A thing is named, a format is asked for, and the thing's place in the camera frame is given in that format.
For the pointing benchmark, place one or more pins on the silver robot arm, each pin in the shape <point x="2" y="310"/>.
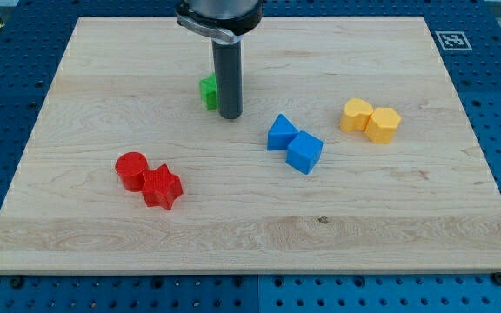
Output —
<point x="223" y="21"/>

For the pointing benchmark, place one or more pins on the blue triangle block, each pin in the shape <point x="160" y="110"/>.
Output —
<point x="281" y="133"/>

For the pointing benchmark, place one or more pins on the blue cube block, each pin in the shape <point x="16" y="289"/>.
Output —
<point x="303" y="152"/>

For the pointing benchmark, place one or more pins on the green block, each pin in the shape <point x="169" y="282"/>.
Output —
<point x="208" y="91"/>

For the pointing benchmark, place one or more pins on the red star block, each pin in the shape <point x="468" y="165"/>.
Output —
<point x="161" y="187"/>

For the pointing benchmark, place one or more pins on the light wooden board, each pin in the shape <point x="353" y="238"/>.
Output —
<point x="424" y="203"/>

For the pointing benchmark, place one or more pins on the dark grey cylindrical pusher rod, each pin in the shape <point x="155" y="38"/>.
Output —
<point x="228" y="72"/>

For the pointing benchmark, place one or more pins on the yellow heart block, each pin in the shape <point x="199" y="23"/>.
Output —
<point x="356" y="114"/>

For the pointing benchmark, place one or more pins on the red cylinder block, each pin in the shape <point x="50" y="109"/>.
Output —
<point x="130" y="168"/>

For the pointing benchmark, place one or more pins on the yellow hexagon block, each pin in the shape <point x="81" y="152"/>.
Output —
<point x="382" y="125"/>

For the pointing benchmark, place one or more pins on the white fiducial marker tag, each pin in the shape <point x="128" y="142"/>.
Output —
<point x="452" y="40"/>

